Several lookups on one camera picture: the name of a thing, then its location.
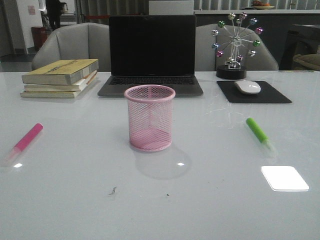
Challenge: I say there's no green highlighter pen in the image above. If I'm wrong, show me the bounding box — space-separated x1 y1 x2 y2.
245 117 277 158

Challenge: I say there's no pink highlighter pen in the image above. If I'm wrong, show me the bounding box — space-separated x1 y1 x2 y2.
0 123 43 167

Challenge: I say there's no pink mesh pen holder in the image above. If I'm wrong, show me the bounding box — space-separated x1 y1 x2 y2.
124 84 176 152

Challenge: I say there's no grey open laptop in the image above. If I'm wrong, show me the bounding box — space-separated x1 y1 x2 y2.
97 15 203 98

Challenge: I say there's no middle cream book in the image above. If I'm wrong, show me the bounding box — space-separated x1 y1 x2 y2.
24 70 97 92

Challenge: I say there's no cream book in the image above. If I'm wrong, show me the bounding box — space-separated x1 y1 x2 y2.
20 79 95 98
24 70 97 92

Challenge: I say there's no white computer mouse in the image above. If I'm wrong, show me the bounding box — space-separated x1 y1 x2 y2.
234 79 261 95

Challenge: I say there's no grey right armchair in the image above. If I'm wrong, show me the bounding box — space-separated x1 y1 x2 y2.
195 23 279 72

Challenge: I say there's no grey armchair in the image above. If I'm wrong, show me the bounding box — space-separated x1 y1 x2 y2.
31 22 111 72
195 23 279 72

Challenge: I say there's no grey left armchair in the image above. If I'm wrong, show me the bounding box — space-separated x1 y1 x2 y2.
31 22 111 72

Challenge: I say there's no yellow top book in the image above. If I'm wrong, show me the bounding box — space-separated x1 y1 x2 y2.
21 59 99 85

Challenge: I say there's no black mouse pad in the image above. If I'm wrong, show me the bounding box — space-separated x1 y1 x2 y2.
217 80 292 104

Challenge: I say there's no ferris wheel desk ornament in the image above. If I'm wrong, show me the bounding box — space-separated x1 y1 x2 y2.
211 12 262 80

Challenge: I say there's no bottom cream book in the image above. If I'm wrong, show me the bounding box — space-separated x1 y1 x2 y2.
20 79 95 98

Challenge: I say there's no fruit bowl on counter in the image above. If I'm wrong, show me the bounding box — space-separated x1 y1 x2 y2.
251 0 274 10

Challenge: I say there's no person in background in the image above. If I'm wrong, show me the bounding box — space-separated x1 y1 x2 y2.
45 0 61 31

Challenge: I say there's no dark chair at right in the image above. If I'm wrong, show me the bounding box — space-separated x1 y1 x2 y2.
279 24 320 70

